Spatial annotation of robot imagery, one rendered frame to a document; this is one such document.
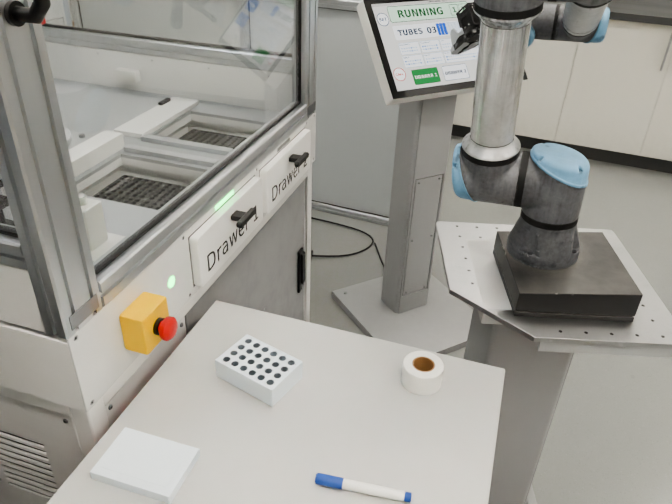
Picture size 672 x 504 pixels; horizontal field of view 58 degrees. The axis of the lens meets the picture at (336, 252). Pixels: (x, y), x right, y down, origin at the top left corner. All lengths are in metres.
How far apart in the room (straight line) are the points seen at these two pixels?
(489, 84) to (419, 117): 0.87
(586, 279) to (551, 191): 0.20
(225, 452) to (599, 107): 3.44
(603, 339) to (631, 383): 1.16
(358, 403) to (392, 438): 0.09
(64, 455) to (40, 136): 0.58
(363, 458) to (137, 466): 0.33
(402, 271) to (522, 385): 0.92
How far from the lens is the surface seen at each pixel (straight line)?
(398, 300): 2.37
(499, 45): 1.13
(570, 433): 2.17
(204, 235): 1.16
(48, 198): 0.83
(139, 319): 0.99
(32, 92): 0.79
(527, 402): 1.54
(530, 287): 1.27
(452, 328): 2.38
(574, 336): 1.27
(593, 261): 1.39
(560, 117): 4.08
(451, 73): 1.93
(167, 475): 0.94
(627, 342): 1.31
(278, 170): 1.45
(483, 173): 1.25
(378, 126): 2.88
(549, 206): 1.28
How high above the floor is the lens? 1.51
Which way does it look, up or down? 32 degrees down
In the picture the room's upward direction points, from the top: 2 degrees clockwise
